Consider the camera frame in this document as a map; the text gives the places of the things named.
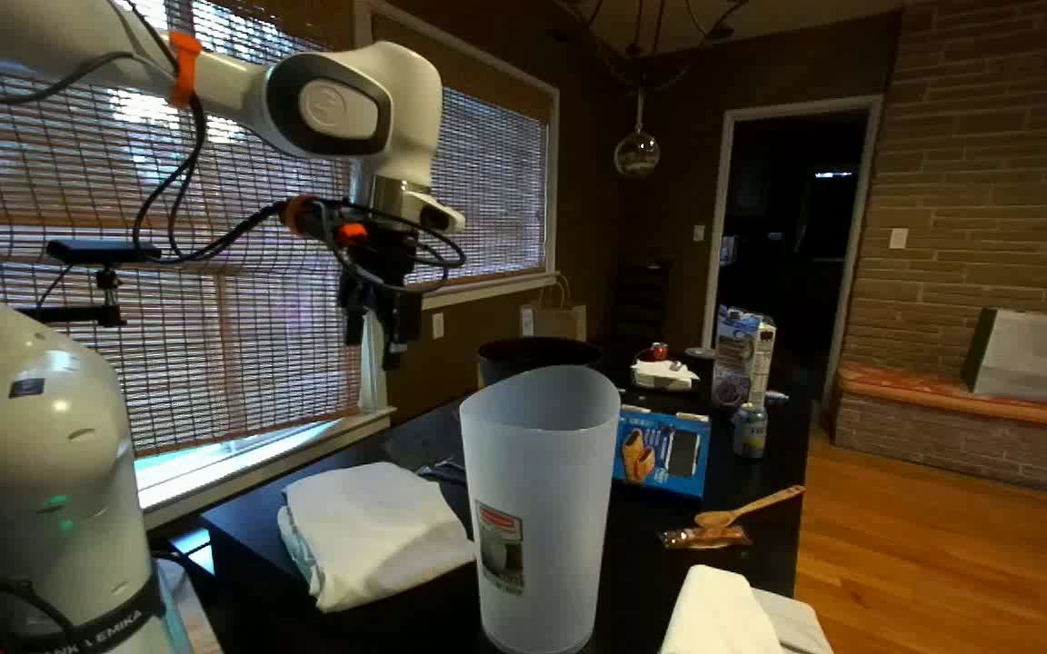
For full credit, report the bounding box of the wide bamboo window blind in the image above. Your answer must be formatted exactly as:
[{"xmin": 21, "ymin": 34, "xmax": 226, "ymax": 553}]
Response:
[{"xmin": 0, "ymin": 0, "xmax": 364, "ymax": 462}]

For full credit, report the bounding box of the hanging glass globe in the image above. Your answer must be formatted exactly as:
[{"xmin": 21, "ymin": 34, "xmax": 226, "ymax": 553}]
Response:
[{"xmin": 612, "ymin": 89, "xmax": 664, "ymax": 181}]

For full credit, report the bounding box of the blue white paper package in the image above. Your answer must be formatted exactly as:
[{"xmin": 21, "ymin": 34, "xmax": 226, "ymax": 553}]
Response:
[{"xmin": 709, "ymin": 305, "xmax": 781, "ymax": 410}]

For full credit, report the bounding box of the wooden spoon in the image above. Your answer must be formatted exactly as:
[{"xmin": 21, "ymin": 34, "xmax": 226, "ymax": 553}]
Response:
[{"xmin": 659, "ymin": 484, "xmax": 812, "ymax": 556}]

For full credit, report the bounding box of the blue snack box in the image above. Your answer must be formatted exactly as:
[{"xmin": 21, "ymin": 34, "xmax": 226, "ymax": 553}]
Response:
[{"xmin": 612, "ymin": 403, "xmax": 715, "ymax": 503}]

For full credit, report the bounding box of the white flat box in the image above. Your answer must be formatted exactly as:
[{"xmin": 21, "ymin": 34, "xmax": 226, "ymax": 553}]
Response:
[{"xmin": 967, "ymin": 305, "xmax": 1047, "ymax": 410}]

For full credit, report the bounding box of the white food container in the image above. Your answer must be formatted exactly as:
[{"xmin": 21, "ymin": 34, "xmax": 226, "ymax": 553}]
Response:
[{"xmin": 627, "ymin": 341, "xmax": 704, "ymax": 395}]

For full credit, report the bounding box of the orange cable strap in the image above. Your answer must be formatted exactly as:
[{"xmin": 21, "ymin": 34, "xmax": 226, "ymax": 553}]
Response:
[{"xmin": 168, "ymin": 27, "xmax": 206, "ymax": 113}]

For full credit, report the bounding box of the brick hearth bench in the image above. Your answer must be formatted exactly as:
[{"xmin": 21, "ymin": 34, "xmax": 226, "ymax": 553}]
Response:
[{"xmin": 830, "ymin": 361, "xmax": 1047, "ymax": 504}]

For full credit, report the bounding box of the translucent plastic jar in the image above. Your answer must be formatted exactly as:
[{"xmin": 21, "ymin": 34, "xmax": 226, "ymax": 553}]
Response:
[{"xmin": 456, "ymin": 364, "xmax": 626, "ymax": 654}]

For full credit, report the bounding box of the narrow bamboo window blind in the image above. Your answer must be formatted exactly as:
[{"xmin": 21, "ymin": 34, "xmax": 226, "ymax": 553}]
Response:
[{"xmin": 372, "ymin": 79, "xmax": 552, "ymax": 291}]

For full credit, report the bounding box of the white crumpled cloth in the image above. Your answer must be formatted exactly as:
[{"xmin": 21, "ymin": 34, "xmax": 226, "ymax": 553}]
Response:
[{"xmin": 659, "ymin": 564, "xmax": 837, "ymax": 654}]

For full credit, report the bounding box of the black camera on stand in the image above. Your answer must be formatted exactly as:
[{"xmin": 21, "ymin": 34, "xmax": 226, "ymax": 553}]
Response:
[{"xmin": 14, "ymin": 237, "xmax": 168, "ymax": 331}]

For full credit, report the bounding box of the white door frame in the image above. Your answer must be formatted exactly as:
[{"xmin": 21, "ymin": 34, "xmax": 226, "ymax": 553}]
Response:
[{"xmin": 701, "ymin": 94, "xmax": 887, "ymax": 408}]

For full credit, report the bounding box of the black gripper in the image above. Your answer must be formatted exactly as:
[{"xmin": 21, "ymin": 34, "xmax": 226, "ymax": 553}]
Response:
[{"xmin": 334, "ymin": 222, "xmax": 429, "ymax": 372}]

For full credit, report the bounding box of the white pillow case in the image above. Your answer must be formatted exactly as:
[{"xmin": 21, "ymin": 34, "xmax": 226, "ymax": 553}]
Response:
[{"xmin": 277, "ymin": 457, "xmax": 480, "ymax": 616}]

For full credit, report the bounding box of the small metal can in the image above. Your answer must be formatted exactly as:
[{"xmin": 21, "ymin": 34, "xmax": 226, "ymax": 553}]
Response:
[{"xmin": 729, "ymin": 399, "xmax": 772, "ymax": 462}]

